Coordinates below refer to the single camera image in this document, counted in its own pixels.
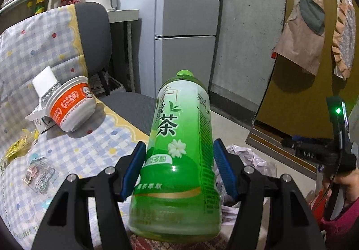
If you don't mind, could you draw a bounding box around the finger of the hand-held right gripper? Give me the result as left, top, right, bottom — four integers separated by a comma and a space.
281, 134, 303, 154

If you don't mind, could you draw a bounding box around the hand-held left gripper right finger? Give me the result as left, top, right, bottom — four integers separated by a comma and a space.
212, 138, 327, 250

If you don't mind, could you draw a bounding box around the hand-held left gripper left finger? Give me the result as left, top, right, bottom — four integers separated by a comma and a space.
31, 141, 149, 250

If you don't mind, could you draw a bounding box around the green tea bottle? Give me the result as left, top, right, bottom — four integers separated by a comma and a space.
128, 70, 223, 239

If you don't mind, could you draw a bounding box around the person's right hand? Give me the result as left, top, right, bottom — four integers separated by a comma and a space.
322, 171, 359, 211

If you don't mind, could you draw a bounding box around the brown door mat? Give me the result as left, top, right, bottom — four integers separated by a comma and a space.
245, 124, 323, 175

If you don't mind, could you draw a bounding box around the brown wooden door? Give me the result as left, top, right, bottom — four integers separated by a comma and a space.
254, 0, 359, 133

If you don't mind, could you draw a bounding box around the red patterned cloth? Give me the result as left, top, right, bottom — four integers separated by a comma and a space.
130, 228, 233, 250

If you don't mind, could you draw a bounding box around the orange white instant noodle cup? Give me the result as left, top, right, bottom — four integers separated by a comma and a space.
46, 76, 96, 132

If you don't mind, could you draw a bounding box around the clear plastic packet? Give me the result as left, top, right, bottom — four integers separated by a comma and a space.
24, 155, 59, 193

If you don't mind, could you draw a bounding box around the pink grey hanging apron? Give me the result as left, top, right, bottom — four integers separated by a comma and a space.
273, 0, 327, 76

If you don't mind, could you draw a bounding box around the orange trimmed hanging apron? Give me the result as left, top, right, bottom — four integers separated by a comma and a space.
332, 0, 357, 80

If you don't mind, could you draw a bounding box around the yellow snack wrapper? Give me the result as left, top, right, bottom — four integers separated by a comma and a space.
0, 129, 40, 166

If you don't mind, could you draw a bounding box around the grey office chair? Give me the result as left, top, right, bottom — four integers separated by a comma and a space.
74, 2, 158, 144

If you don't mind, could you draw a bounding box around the white side table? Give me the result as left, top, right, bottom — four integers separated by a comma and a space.
107, 9, 140, 24

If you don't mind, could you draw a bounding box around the blue checkered dotted cloth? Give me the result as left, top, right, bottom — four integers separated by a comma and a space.
0, 4, 150, 239

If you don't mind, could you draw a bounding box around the grey refrigerator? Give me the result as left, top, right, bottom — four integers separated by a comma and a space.
140, 0, 225, 99

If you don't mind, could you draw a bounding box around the yellow lid jar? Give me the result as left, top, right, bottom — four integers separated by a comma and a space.
34, 0, 46, 15

